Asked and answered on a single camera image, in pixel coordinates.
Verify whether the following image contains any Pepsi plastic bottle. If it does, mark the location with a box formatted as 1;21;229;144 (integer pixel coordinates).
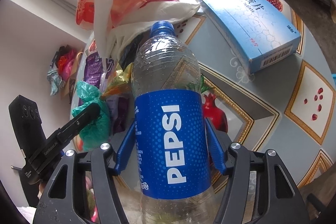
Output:
131;21;215;223

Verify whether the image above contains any purple snack packet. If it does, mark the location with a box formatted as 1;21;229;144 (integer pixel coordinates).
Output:
83;52;130;135

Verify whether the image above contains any blue medicine tablet box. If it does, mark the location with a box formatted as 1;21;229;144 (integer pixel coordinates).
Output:
200;0;301;75

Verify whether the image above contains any orange yellow snack wrapper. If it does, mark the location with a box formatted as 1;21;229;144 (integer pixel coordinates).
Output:
100;63;133;100

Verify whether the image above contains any red clothes pile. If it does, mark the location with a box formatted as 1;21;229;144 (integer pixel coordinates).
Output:
47;45;83;101

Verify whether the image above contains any green plastic bag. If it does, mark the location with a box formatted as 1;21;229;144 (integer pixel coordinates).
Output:
71;81;111;151

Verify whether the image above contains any white tissue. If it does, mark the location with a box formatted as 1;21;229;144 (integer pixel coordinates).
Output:
93;0;200;61

